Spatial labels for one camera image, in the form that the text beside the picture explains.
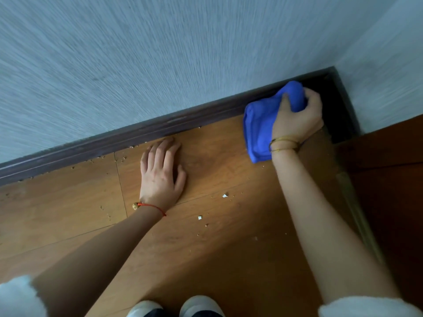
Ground dark short baseboard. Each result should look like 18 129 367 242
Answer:
329 66 361 137

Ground person's left forearm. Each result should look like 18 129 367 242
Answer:
31 205 166 317

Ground brown wooden door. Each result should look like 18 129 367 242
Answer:
333 114 423 310

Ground white shoe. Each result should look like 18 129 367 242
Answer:
127 300 164 317
179 295 226 317

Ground person's left hand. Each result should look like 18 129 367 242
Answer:
139 137 187 212

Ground person's right hand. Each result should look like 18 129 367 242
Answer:
271 88 325 144

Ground scattered floor crumbs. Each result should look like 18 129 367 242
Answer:
18 126 265 243

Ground red string bracelet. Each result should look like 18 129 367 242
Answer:
132 202 167 217

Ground dark long baseboard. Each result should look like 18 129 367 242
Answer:
0 66 335 187

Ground person's right forearm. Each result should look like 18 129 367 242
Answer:
270 147 401 305

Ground white fluffy sleeve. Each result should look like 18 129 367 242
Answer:
318 296 423 317
0 275 47 317

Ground blue cleaning cloth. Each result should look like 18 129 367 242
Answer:
243 80 308 164

